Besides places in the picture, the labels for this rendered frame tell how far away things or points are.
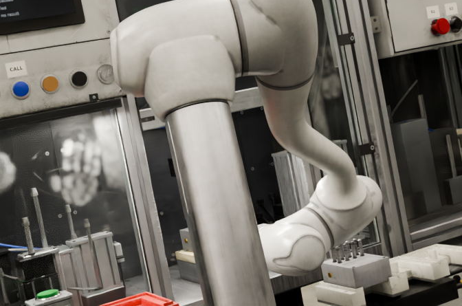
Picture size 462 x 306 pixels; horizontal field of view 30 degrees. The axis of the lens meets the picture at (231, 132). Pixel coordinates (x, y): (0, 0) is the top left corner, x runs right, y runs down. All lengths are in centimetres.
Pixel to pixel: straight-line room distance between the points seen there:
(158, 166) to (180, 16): 105
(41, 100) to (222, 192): 62
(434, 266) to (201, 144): 85
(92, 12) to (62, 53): 11
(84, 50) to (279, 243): 55
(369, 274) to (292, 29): 72
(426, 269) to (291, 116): 65
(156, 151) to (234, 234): 110
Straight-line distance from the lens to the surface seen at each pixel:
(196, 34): 127
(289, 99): 140
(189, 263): 207
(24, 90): 173
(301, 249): 167
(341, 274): 188
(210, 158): 124
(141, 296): 178
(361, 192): 176
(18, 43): 175
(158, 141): 230
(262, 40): 130
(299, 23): 131
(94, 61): 179
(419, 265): 198
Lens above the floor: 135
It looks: 3 degrees down
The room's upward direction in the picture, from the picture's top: 11 degrees counter-clockwise
